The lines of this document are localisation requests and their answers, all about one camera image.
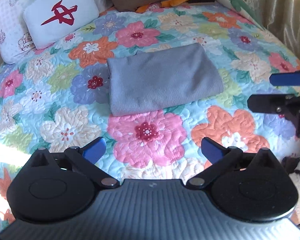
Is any white pillow red symbol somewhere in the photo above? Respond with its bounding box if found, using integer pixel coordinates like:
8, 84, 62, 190
23, 0, 99, 49

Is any floral quilted bedspread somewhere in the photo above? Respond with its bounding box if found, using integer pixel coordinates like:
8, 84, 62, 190
0, 3, 300, 230

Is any grey waffle knit garment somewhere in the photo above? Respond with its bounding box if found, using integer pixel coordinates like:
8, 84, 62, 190
107, 43, 224, 116

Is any white pink floral pillow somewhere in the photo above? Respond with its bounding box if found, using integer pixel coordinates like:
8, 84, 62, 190
0, 0, 112, 64

